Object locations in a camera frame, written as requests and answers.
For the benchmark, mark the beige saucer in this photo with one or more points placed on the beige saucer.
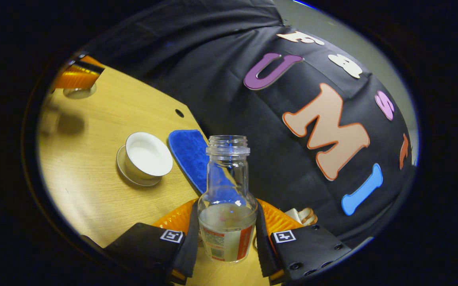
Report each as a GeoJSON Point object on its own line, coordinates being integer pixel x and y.
{"type": "Point", "coordinates": [127, 176]}

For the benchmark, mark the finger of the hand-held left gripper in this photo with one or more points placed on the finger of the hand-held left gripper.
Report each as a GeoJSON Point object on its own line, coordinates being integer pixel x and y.
{"type": "Point", "coordinates": [76, 79]}
{"type": "Point", "coordinates": [90, 61]}

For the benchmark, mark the white toaster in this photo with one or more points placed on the white toaster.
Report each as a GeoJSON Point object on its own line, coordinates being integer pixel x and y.
{"type": "Point", "coordinates": [292, 214]}

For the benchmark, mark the blue towel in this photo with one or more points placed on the blue towel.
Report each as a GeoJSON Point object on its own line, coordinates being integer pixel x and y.
{"type": "Point", "coordinates": [187, 153]}

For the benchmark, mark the toast slice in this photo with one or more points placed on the toast slice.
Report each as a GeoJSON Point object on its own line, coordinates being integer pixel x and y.
{"type": "Point", "coordinates": [306, 213]}
{"type": "Point", "coordinates": [312, 221]}

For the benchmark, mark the beige teacup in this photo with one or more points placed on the beige teacup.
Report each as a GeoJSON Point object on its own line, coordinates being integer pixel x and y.
{"type": "Point", "coordinates": [147, 157]}

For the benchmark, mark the black backdrop cloth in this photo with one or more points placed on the black backdrop cloth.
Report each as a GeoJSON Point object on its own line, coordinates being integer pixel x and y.
{"type": "Point", "coordinates": [221, 79]}

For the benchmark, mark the clear glass water bottle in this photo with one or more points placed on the clear glass water bottle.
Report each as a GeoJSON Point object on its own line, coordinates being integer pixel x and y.
{"type": "Point", "coordinates": [227, 226]}

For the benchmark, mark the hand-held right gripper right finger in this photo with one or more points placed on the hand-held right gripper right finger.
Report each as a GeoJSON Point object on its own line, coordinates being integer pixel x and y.
{"type": "Point", "coordinates": [262, 250]}

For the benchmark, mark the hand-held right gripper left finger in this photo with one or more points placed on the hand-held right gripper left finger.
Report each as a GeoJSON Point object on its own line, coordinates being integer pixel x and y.
{"type": "Point", "coordinates": [191, 246]}

